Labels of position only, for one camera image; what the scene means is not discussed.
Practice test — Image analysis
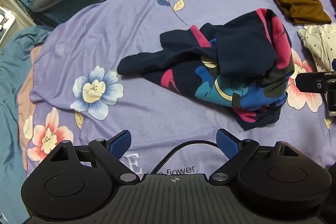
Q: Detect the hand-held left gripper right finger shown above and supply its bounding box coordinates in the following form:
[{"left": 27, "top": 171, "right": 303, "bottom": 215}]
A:
[{"left": 209, "top": 129, "right": 301, "bottom": 185}]

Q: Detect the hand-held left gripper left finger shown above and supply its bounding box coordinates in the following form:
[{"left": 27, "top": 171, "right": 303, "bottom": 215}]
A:
[{"left": 49, "top": 130, "right": 140, "bottom": 184}]

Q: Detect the white appliance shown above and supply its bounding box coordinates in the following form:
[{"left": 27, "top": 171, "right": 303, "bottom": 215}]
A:
[{"left": 0, "top": 0, "right": 17, "bottom": 39}]

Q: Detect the purple floral blanket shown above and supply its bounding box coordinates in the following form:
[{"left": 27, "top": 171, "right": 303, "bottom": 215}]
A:
[{"left": 20, "top": 0, "right": 336, "bottom": 180}]

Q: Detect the navy floral print garment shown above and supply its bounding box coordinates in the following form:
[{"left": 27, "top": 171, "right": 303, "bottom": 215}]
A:
[{"left": 117, "top": 8, "right": 295, "bottom": 131}]

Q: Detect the black cable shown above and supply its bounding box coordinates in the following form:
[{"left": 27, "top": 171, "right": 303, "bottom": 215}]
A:
[{"left": 149, "top": 140, "right": 219, "bottom": 179}]

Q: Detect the white dotted garment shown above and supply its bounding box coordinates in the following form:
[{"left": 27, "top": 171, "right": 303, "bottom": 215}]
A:
[{"left": 297, "top": 24, "right": 336, "bottom": 73}]

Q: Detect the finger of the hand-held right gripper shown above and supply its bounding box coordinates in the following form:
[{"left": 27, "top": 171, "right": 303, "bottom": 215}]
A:
[{"left": 295, "top": 71, "right": 336, "bottom": 94}]

